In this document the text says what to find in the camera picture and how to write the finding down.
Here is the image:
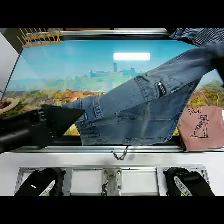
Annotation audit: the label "pink garment with cat print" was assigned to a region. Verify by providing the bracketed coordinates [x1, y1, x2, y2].
[176, 104, 224, 153]

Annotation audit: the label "blue jeans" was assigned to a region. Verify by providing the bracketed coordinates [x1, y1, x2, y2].
[62, 27, 224, 161]

